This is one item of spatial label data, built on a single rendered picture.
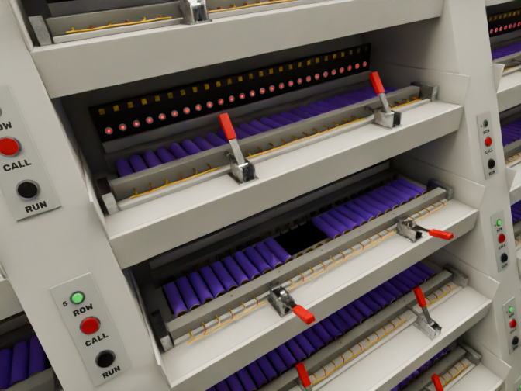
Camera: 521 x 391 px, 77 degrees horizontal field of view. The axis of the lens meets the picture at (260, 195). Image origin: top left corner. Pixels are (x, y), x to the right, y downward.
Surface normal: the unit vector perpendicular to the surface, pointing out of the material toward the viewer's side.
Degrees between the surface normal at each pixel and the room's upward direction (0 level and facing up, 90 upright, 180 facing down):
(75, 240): 90
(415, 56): 90
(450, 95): 90
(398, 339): 22
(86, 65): 111
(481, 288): 90
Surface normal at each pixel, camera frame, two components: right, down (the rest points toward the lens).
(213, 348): -0.11, -0.84
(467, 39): 0.42, 0.08
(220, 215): 0.49, 0.42
